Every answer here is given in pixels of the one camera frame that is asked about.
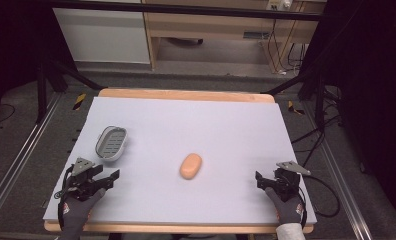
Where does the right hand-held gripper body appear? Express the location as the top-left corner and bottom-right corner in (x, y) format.
(273, 160), (312, 203)

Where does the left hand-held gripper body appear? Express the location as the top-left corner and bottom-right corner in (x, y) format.
(64, 157), (104, 202)

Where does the grey soap dish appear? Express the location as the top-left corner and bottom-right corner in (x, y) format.
(95, 125), (128, 163)

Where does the orange soap bar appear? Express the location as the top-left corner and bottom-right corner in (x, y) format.
(179, 152), (203, 181)

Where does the person's right hand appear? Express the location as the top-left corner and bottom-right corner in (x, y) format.
(264, 186), (304, 225)

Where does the yellow black striped tape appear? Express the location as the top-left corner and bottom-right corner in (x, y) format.
(287, 100), (305, 116)
(72, 93), (87, 111)

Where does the white foam mat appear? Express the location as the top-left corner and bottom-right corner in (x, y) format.
(42, 96), (318, 225)

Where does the black metal stand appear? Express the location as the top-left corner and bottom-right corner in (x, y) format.
(35, 49), (104, 124)
(260, 66), (344, 128)

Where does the wooden table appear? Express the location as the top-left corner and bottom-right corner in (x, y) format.
(44, 87), (315, 234)

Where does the white cabinet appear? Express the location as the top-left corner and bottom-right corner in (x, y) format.
(52, 7), (151, 65)

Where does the wooden desk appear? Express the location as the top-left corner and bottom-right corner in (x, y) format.
(142, 0), (327, 74)

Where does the white power strip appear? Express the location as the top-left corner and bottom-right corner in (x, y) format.
(267, 0), (293, 10)

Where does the black cable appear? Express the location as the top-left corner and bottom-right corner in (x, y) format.
(54, 166), (74, 231)
(300, 174), (341, 218)

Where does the metal floor rail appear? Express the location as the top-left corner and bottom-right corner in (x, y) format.
(302, 99), (374, 240)
(0, 91), (65, 231)

